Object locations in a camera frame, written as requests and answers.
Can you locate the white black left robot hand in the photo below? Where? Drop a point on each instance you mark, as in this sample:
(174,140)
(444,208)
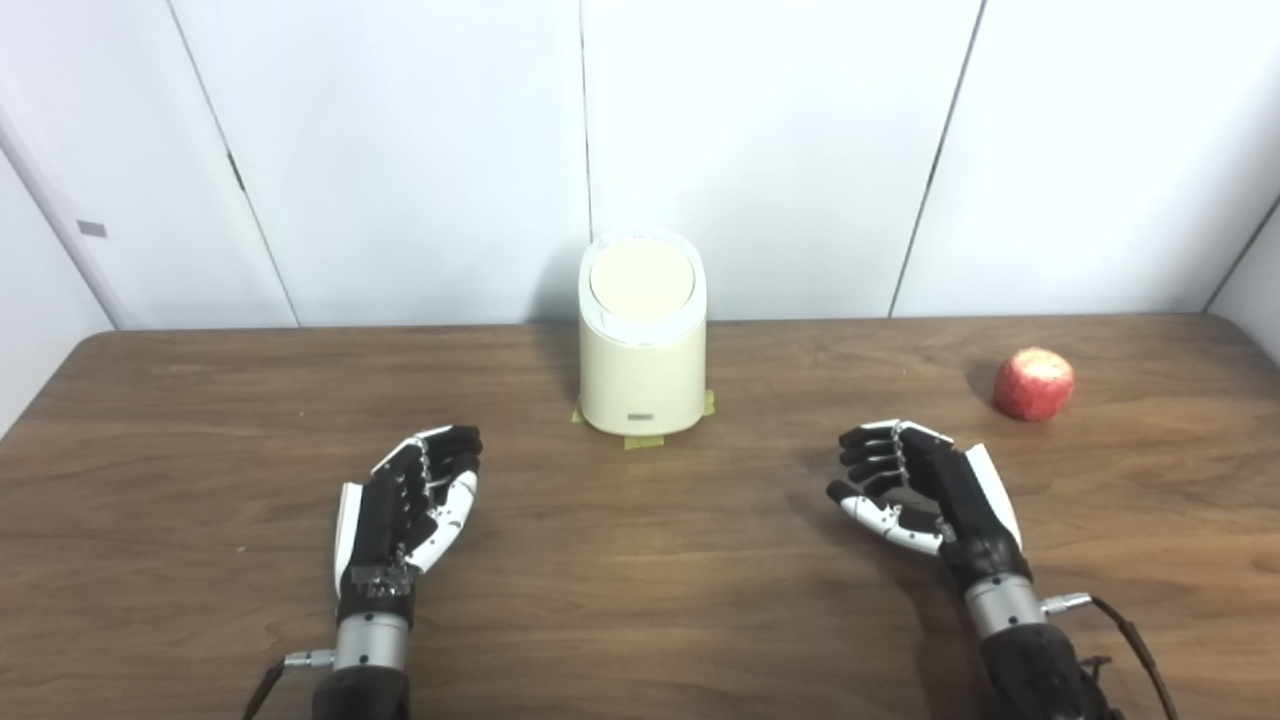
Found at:
(385,520)

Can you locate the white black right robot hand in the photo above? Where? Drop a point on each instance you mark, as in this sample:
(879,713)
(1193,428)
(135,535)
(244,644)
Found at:
(960,490)

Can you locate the red apple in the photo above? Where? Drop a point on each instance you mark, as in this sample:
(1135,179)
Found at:
(1035,385)

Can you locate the cream round bin lid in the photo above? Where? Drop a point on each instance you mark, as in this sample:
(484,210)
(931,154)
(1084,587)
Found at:
(640,280)

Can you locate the cream-colored bin body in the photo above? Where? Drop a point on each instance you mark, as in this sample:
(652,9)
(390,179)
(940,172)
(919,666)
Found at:
(640,380)

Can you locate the black wall panel hinge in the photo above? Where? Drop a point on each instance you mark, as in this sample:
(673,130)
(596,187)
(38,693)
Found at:
(236,171)

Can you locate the small grey wall label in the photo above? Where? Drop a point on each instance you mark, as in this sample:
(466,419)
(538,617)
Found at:
(92,229)

